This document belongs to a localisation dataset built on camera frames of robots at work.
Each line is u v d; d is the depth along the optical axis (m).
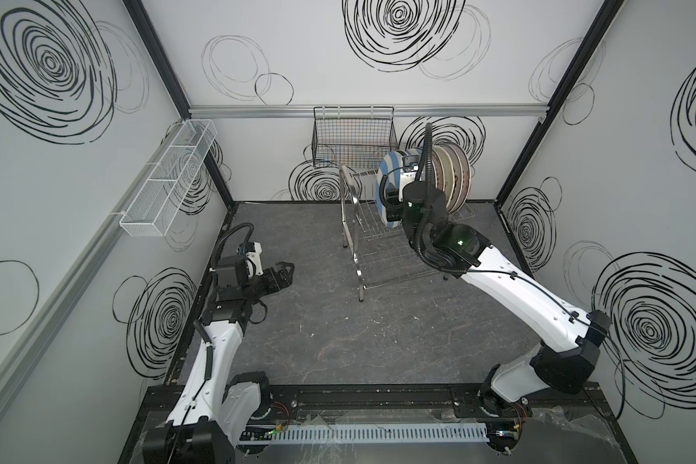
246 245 0.69
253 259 0.72
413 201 0.46
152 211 0.72
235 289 0.60
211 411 0.41
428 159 0.40
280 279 0.72
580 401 0.75
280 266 0.72
